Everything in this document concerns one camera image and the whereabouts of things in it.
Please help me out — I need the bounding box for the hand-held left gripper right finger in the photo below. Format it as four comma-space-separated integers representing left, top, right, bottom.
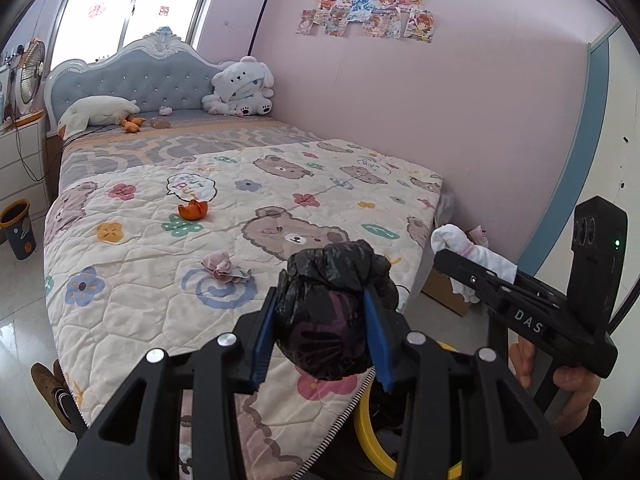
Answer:
363, 289, 584, 480

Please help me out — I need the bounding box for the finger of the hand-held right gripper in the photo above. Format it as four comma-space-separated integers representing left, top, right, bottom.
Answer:
432, 249, 548, 311

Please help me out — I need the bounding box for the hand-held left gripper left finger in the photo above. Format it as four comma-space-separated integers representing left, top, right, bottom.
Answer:
60, 286, 279, 480

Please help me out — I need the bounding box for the white sock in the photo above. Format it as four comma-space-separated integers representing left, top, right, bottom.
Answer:
430, 223, 519, 304

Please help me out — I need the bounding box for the black plastic bag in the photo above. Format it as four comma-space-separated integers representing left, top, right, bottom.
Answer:
275, 239, 402, 382

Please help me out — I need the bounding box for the yellow trash bin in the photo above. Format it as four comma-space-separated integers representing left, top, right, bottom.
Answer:
351, 339, 464, 480

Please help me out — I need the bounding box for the person's right forearm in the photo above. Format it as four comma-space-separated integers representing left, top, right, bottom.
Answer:
549, 399, 640, 480

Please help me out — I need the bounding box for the person's right hand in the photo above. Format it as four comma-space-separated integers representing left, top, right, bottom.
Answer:
509, 334, 602, 437

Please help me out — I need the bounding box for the pink crumpled cloth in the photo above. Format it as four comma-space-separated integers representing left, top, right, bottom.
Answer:
200, 251, 254, 284

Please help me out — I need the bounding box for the orange peel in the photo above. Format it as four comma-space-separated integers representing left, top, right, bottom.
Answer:
178, 199, 210, 222

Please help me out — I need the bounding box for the bear pattern quilted bed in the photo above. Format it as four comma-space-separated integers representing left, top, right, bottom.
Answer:
44, 109, 457, 480
42, 138, 444, 480

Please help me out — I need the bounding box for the brown shoe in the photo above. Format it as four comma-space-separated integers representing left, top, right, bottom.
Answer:
30, 361, 75, 432
52, 358, 81, 411

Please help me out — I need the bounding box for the white plush dog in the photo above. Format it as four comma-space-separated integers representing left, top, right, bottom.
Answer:
201, 56, 275, 117

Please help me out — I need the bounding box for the dark blue waste basket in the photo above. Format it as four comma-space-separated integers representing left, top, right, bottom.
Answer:
0, 198, 37, 261

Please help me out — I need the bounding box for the white plush goose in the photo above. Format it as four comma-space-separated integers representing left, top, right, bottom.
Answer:
56, 95, 147, 140

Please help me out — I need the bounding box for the blue tufted headboard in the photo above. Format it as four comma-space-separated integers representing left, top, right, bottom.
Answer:
44, 27, 227, 137

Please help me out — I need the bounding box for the white dresser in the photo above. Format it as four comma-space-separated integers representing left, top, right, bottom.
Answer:
0, 119, 49, 207

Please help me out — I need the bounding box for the electric fan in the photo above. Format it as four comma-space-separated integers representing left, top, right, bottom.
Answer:
14, 39, 47, 122

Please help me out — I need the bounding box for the window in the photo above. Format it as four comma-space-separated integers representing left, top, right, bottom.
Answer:
49, 0, 222, 67

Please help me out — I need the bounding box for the group of wall posters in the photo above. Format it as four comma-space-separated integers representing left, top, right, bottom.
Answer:
294, 0, 437, 44

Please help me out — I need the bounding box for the black fan cable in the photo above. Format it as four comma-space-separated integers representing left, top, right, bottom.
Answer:
14, 119, 65, 182

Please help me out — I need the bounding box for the black wall cable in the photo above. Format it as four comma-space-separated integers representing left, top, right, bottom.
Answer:
247, 0, 287, 57

